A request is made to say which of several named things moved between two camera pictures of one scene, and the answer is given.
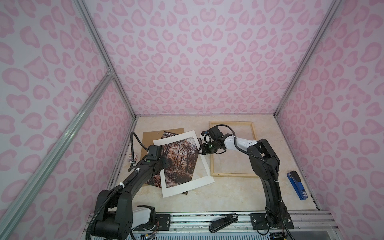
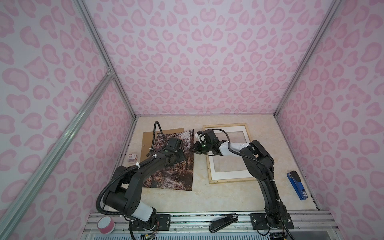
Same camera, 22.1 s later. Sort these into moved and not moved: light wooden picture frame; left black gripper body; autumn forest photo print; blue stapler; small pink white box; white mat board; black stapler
Moved: left black gripper body; white mat board; light wooden picture frame
Not moved: blue stapler; small pink white box; autumn forest photo print; black stapler
